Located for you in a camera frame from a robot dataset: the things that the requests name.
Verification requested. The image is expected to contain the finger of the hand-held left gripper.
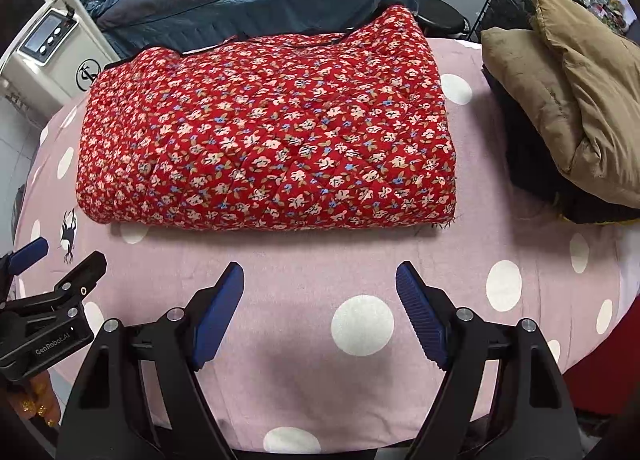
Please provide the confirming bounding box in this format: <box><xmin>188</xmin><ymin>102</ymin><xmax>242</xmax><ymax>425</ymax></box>
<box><xmin>50</xmin><ymin>251</ymin><xmax>108</xmax><ymax>303</ymax></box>
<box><xmin>0</xmin><ymin>237</ymin><xmax>49</xmax><ymax>285</ymax></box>

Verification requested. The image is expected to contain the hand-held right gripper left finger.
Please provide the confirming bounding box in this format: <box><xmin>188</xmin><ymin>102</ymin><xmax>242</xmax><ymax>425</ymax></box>
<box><xmin>55</xmin><ymin>261</ymin><xmax>246</xmax><ymax>460</ymax></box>

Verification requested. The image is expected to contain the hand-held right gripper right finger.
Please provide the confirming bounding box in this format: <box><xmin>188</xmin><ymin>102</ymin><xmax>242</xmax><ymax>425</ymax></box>
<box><xmin>395</xmin><ymin>261</ymin><xmax>583</xmax><ymax>460</ymax></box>

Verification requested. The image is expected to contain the red floral quilted jacket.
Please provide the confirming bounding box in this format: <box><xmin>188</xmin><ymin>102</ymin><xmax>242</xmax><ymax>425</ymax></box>
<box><xmin>75</xmin><ymin>4</ymin><xmax>458</xmax><ymax>231</ymax></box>

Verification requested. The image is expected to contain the black clothes pile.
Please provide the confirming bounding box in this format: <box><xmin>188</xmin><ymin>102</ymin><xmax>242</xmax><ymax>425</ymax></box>
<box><xmin>482</xmin><ymin>64</ymin><xmax>640</xmax><ymax>225</ymax></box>

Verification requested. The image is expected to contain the brown gold patterned cloth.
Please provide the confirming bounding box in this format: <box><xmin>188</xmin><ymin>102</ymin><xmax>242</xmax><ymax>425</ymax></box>
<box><xmin>0</xmin><ymin>375</ymin><xmax>61</xmax><ymax>431</ymax></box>

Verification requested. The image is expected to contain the pink polka dot blanket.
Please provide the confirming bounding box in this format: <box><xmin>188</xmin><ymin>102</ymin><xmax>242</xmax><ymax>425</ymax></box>
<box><xmin>12</xmin><ymin>34</ymin><xmax>640</xmax><ymax>453</ymax></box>

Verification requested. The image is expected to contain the white machine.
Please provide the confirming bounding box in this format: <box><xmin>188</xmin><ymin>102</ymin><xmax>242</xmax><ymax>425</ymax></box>
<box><xmin>0</xmin><ymin>0</ymin><xmax>121</xmax><ymax>113</ymax></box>

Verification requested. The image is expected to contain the red cloth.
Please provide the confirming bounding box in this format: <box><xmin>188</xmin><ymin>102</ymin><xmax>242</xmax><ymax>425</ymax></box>
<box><xmin>560</xmin><ymin>340</ymin><xmax>640</xmax><ymax>421</ymax></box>

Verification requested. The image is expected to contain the khaki padded jacket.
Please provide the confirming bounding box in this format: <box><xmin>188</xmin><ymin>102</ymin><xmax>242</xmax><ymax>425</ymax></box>
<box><xmin>480</xmin><ymin>0</ymin><xmax>640</xmax><ymax>208</ymax></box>

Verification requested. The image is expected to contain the black round stool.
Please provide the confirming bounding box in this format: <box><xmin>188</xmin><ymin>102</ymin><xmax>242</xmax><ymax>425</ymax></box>
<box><xmin>415</xmin><ymin>0</ymin><xmax>471</xmax><ymax>38</ymax></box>

